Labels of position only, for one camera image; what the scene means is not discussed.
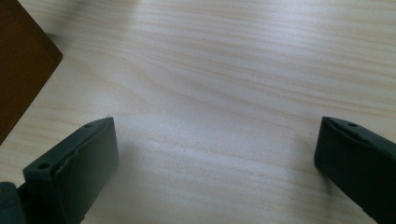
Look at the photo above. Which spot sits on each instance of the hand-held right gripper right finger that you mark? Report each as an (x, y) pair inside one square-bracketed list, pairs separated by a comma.
[(361, 161)]

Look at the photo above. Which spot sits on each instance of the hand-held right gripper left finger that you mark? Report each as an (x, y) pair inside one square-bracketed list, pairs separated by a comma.
[(77, 168)]

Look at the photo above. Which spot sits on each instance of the brown wooden box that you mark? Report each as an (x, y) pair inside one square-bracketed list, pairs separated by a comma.
[(21, 62)]

